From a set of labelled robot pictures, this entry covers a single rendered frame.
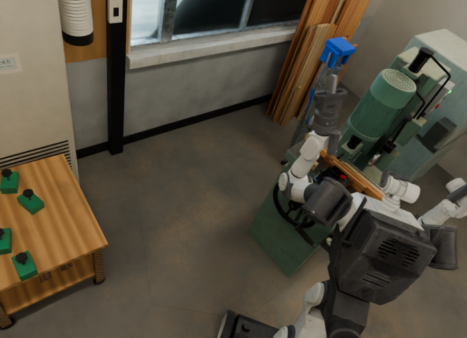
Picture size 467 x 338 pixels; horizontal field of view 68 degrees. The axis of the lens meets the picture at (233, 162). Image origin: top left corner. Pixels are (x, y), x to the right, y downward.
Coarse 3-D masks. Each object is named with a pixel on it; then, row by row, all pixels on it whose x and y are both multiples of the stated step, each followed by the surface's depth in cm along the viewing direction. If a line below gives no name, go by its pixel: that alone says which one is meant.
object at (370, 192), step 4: (320, 152) 200; (324, 152) 198; (324, 156) 200; (332, 156) 197; (336, 160) 196; (348, 168) 194; (356, 176) 191; (360, 180) 190; (364, 184) 188; (368, 188) 187; (364, 192) 190; (368, 192) 188; (372, 192) 186; (376, 192) 187; (372, 196) 187; (376, 196) 186; (380, 196) 185; (380, 200) 185
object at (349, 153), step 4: (348, 140) 189; (344, 144) 186; (360, 144) 189; (340, 148) 185; (344, 148) 183; (348, 148) 184; (356, 148) 186; (360, 148) 190; (336, 152) 188; (340, 152) 186; (344, 152) 184; (348, 152) 182; (352, 152) 183; (356, 152) 190; (344, 156) 185; (348, 156) 183; (344, 160) 186; (348, 160) 186
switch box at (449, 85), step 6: (444, 78) 174; (438, 84) 169; (450, 84) 170; (432, 90) 171; (444, 90) 168; (432, 96) 172; (438, 96) 171; (444, 96) 171; (426, 102) 176; (432, 102) 174; (438, 102) 172; (432, 108) 175
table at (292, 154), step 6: (300, 144) 203; (288, 150) 197; (294, 150) 198; (288, 156) 198; (294, 156) 195; (318, 162) 197; (324, 162) 198; (318, 168) 193; (324, 168) 194; (312, 174) 191; (348, 186) 190; (354, 192) 188
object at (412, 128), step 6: (414, 114) 179; (414, 120) 175; (420, 120) 176; (426, 120) 178; (408, 126) 177; (414, 126) 175; (420, 126) 173; (396, 132) 183; (402, 132) 180; (408, 132) 178; (414, 132) 176; (396, 138) 184; (402, 138) 182; (408, 138) 180; (402, 144) 183
